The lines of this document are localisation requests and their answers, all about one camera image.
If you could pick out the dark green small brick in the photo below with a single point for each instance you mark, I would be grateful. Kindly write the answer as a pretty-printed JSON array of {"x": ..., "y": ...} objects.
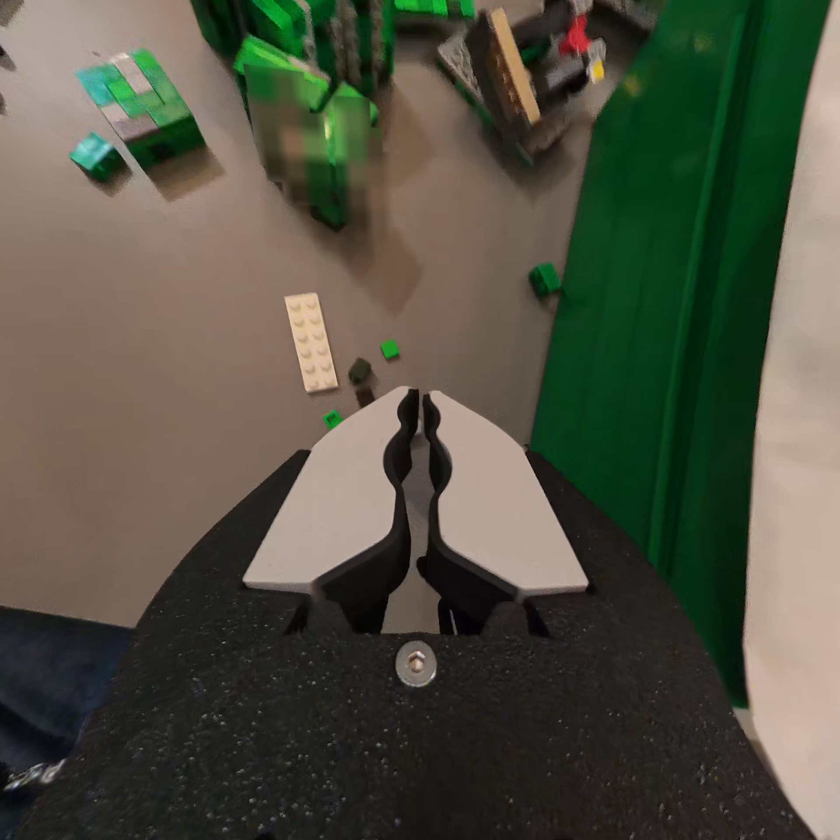
[{"x": 359, "y": 371}]

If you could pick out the white box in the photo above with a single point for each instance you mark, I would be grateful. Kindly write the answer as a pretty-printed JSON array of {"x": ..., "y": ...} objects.
[{"x": 800, "y": 459}]

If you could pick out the person's dark trousers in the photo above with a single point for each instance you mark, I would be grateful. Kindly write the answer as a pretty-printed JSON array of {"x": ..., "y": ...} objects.
[{"x": 46, "y": 689}]

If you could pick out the grey desk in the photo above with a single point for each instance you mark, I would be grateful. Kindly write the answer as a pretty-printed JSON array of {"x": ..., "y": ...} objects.
[{"x": 164, "y": 295}]

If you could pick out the green tiled block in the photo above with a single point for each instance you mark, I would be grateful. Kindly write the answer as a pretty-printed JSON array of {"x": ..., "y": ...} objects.
[{"x": 141, "y": 111}]

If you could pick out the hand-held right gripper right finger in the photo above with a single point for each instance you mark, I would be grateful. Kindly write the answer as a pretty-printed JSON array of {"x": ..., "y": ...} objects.
[{"x": 499, "y": 518}]

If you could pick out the large green board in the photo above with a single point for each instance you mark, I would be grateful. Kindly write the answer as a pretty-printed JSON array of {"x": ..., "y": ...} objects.
[{"x": 630, "y": 328}]

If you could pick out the brown small tile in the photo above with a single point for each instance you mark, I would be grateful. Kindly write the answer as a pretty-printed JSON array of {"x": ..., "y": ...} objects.
[{"x": 365, "y": 395}]

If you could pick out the green brick build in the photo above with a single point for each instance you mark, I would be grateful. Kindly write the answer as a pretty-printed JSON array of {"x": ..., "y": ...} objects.
[{"x": 262, "y": 56}]

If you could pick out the bright green small brick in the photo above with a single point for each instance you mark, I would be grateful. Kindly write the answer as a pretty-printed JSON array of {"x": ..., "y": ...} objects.
[
  {"x": 544, "y": 279},
  {"x": 95, "y": 154}
]

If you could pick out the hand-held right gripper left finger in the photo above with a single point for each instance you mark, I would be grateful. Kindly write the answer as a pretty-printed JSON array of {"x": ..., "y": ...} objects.
[{"x": 334, "y": 512}]

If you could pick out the tiny green tile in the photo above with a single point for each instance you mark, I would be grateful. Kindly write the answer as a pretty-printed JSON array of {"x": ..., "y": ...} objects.
[
  {"x": 390, "y": 349},
  {"x": 333, "y": 420}
]

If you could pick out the white two-by-six plate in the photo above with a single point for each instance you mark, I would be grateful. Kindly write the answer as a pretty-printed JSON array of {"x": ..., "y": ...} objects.
[{"x": 312, "y": 341}]

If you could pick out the tall green brick structure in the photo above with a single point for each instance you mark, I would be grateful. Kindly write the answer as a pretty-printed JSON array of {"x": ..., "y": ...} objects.
[{"x": 216, "y": 26}]

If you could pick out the bright green flat plate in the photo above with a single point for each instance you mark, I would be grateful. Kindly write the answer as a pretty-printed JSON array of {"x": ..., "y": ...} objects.
[{"x": 433, "y": 6}]

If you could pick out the grey and brown brick model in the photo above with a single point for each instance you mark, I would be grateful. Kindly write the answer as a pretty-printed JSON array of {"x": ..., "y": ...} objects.
[{"x": 505, "y": 72}]

